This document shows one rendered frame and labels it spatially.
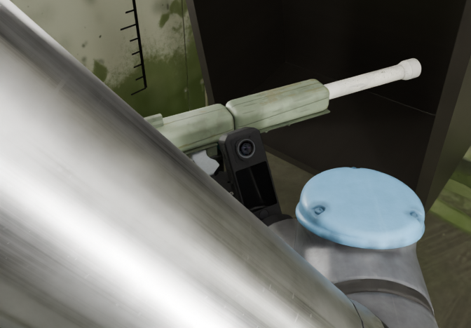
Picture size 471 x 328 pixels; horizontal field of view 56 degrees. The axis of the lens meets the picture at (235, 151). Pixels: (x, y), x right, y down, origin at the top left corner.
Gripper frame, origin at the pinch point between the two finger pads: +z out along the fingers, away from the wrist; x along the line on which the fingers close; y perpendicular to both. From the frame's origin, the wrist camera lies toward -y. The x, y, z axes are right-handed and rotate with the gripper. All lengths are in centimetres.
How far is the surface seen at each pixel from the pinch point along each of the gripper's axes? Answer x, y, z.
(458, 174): 106, 77, 31
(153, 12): 19, 19, 103
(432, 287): 63, 79, 0
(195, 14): 14.5, -1.2, 43.4
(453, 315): 61, 79, -10
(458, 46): 36.6, -8.4, -8.3
